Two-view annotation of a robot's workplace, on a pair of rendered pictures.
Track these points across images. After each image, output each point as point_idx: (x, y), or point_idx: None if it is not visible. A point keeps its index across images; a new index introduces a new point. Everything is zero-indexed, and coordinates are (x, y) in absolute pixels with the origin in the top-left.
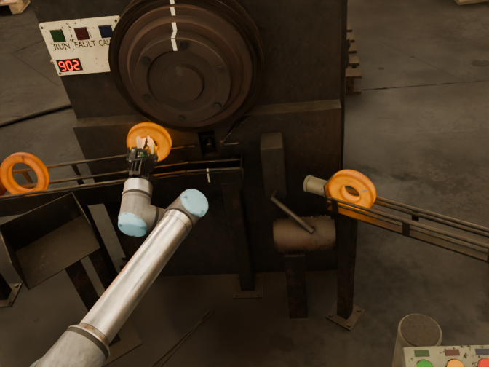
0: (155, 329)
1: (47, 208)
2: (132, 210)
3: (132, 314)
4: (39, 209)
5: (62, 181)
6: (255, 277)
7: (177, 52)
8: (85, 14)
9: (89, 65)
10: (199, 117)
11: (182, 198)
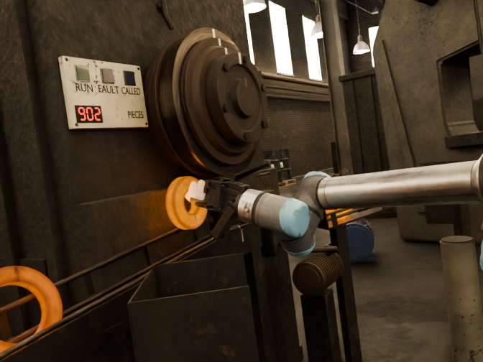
0: None
1: (148, 286)
2: (290, 198)
3: None
4: (145, 284)
5: (77, 307)
6: None
7: (238, 68)
8: (106, 59)
9: (109, 116)
10: (254, 136)
11: (317, 173)
